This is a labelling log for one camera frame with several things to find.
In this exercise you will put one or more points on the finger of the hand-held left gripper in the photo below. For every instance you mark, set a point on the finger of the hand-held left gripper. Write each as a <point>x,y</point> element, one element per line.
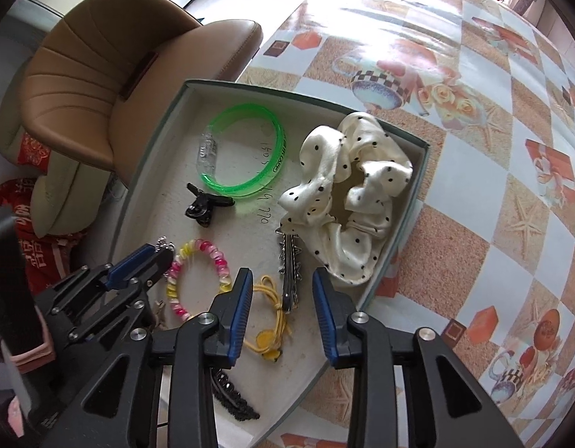
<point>128,261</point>
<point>119,310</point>

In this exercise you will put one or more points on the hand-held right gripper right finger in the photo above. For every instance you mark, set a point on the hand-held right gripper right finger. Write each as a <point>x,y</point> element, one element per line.
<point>322,322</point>

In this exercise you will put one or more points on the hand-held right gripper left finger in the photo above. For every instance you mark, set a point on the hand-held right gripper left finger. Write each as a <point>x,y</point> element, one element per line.
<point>238,322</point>

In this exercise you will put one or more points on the silver metal hair clip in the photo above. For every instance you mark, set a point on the silver metal hair clip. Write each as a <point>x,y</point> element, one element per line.
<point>287,280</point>

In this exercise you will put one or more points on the black sparkly hair clip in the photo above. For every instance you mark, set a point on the black sparkly hair clip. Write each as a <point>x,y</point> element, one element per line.
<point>236,399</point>

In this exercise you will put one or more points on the grey green cardboard box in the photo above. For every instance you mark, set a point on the grey green cardboard box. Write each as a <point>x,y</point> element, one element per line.
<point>166,182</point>

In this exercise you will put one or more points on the green translucent bangle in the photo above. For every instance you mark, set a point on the green translucent bangle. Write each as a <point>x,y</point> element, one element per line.
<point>277,149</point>

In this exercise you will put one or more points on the person's left forearm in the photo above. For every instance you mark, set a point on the person's left forearm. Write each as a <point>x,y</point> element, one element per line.
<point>21,357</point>

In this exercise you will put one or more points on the red printed cloth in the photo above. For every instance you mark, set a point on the red printed cloth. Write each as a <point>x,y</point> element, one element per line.
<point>35,252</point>

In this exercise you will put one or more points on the small black claw clip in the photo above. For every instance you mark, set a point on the small black claw clip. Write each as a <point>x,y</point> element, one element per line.
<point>203,207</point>

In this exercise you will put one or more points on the white polka dot scrunchie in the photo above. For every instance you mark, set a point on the white polka dot scrunchie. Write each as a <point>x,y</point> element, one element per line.
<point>324,149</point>

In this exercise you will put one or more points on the printed checkered tablecloth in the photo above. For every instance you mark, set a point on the printed checkered tablecloth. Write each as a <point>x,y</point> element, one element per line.
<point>478,242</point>

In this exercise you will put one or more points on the brown leather chair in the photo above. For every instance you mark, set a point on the brown leather chair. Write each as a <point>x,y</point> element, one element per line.
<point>82,79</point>

